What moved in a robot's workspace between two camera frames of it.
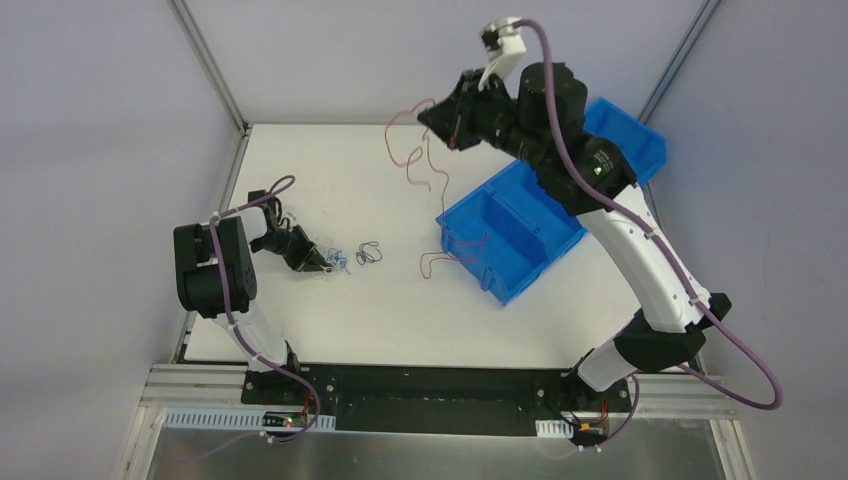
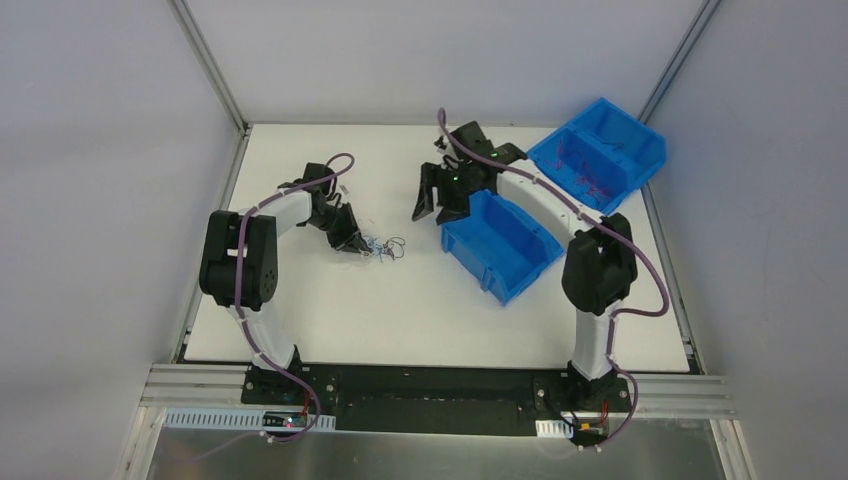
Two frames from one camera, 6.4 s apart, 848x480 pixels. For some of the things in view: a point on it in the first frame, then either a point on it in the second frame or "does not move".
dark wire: [362, 256] to [400, 241]
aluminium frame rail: [171, 385] does not move
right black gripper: [460, 115] to [443, 187]
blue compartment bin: [508, 232] does not move
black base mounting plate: [430, 399] does not move
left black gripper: [299, 252] to [345, 233]
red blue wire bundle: [337, 261] to [375, 247]
